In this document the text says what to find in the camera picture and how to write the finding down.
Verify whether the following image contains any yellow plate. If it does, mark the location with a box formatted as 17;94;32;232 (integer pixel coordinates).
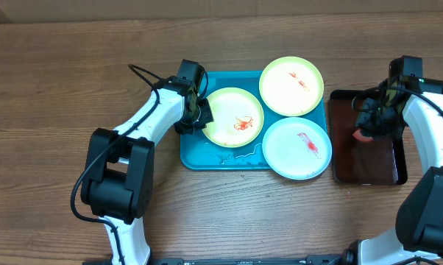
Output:
259;56;325;117
202;88;264;148

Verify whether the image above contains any light blue plate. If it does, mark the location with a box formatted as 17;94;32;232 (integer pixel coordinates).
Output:
262;117;333;180

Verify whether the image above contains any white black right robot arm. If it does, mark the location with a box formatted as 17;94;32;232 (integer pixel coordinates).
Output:
341;55;443;264

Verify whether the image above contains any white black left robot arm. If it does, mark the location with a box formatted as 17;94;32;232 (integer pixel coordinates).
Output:
70;60;213;264

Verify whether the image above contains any teal plastic tray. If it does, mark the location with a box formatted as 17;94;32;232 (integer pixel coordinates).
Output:
180;70;328;172

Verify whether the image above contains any black tray with water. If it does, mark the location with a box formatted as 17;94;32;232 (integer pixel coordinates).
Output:
328;90;408;186

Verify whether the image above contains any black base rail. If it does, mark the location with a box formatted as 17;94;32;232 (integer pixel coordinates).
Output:
149;251;358;265

